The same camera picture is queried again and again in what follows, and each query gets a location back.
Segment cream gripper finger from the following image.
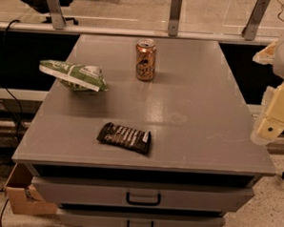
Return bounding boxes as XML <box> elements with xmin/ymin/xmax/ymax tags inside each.
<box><xmin>251</xmin><ymin>131</ymin><xmax>271</xmax><ymax>146</ymax></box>

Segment black rxbar chocolate wrapper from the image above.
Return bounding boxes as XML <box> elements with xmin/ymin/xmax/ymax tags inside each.
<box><xmin>97</xmin><ymin>122</ymin><xmax>152</xmax><ymax>155</ymax></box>

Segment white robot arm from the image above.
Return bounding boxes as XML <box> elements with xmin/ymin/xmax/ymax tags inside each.
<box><xmin>251</xmin><ymin>32</ymin><xmax>284</xmax><ymax>145</ymax></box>

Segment gray drawer cabinet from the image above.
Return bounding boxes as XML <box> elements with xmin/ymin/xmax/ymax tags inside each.
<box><xmin>12</xmin><ymin>35</ymin><xmax>275</xmax><ymax>218</ymax></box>

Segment orange soda can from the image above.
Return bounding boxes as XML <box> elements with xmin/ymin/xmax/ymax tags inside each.
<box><xmin>135</xmin><ymin>38</ymin><xmax>157</xmax><ymax>81</ymax></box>

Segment green chip bag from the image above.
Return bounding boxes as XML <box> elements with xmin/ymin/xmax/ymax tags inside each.
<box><xmin>39</xmin><ymin>60</ymin><xmax>108</xmax><ymax>92</ymax></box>

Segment upper gray drawer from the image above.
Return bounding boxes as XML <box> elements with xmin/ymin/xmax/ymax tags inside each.
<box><xmin>32</xmin><ymin>176</ymin><xmax>254</xmax><ymax>214</ymax></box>

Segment gray drawer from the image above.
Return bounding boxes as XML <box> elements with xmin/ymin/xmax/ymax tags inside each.
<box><xmin>56</xmin><ymin>209</ymin><xmax>225</xmax><ymax>227</ymax></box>
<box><xmin>32</xmin><ymin>176</ymin><xmax>254</xmax><ymax>214</ymax></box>

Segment lower gray drawer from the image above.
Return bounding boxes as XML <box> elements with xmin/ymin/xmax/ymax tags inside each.
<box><xmin>56</xmin><ymin>209</ymin><xmax>225</xmax><ymax>227</ymax></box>

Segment cardboard box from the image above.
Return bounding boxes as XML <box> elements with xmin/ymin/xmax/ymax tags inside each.
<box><xmin>5</xmin><ymin>164</ymin><xmax>57</xmax><ymax>216</ymax></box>

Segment right metal bracket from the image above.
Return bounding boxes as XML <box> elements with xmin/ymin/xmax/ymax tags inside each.
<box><xmin>241</xmin><ymin>0</ymin><xmax>270</xmax><ymax>41</ymax></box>

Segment metal bracket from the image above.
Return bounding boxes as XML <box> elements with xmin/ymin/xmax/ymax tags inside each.
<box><xmin>46</xmin><ymin>0</ymin><xmax>66</xmax><ymax>30</ymax></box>
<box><xmin>241</xmin><ymin>0</ymin><xmax>270</xmax><ymax>41</ymax></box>
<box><xmin>168</xmin><ymin>0</ymin><xmax>182</xmax><ymax>37</ymax></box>

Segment middle metal bracket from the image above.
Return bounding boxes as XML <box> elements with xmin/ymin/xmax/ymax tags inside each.
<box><xmin>168</xmin><ymin>0</ymin><xmax>182</xmax><ymax>37</ymax></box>

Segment left metal bracket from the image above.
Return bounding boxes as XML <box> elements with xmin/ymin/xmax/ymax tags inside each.
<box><xmin>46</xmin><ymin>0</ymin><xmax>66</xmax><ymax>30</ymax></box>

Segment black cable left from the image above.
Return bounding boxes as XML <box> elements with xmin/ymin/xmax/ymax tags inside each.
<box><xmin>0</xmin><ymin>17</ymin><xmax>31</xmax><ymax>227</ymax></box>

